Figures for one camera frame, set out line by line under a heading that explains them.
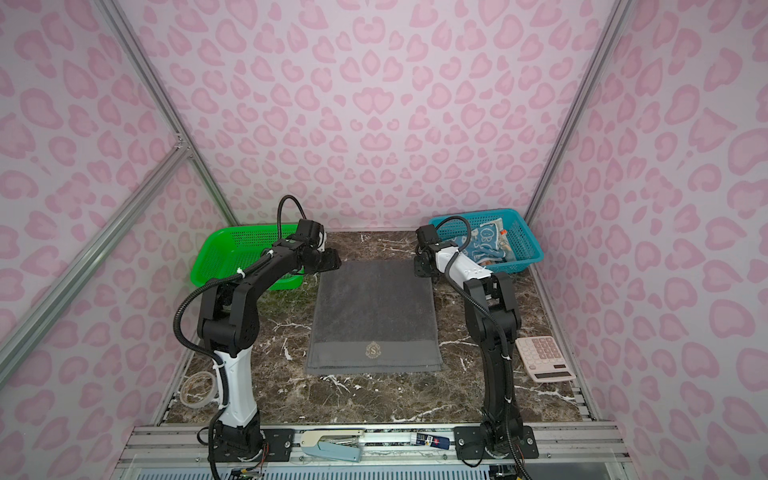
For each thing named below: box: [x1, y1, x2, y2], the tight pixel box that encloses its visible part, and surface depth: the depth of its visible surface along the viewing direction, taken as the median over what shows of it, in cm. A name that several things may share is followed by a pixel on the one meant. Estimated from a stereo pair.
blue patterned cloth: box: [452, 218, 505, 263], surface depth 112 cm
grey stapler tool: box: [300, 429, 365, 463], surface depth 73 cm
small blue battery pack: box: [412, 432, 450, 450], surface depth 74 cm
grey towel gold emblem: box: [306, 260, 443, 375], surface depth 95 cm
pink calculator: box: [516, 336, 576, 383], surface depth 86 cm
